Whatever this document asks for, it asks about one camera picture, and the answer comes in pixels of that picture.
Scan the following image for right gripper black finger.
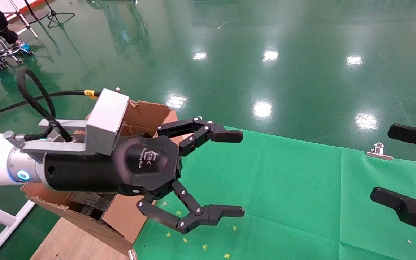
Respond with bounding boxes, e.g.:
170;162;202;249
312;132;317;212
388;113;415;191
387;123;416;152
370;187;416;244

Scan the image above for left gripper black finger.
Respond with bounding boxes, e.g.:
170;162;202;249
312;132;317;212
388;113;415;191
156;117;244;157
137;181;245;234

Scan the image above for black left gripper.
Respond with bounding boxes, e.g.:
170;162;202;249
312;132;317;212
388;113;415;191
44;135;182;197

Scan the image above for large open cardboard carton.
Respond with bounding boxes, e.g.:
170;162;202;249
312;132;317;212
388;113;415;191
20;100;185;255

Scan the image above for dark foam block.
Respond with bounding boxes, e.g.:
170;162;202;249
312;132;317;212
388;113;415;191
70;192;116;219

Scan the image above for green cloth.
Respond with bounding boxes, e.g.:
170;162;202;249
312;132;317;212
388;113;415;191
132;126;416;260

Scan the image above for wheeled stool base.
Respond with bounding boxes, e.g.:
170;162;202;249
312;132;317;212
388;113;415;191
0;36;34;69

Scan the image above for black tripod stand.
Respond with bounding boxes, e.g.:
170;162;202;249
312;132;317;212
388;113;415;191
44;0;75;29

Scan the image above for white stand legs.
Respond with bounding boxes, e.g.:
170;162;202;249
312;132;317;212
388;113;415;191
4;0;38;38

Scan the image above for white orange-edged board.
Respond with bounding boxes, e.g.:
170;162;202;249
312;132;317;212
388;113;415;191
0;0;46;16

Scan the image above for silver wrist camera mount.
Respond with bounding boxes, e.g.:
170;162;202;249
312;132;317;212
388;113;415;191
4;88;130;163

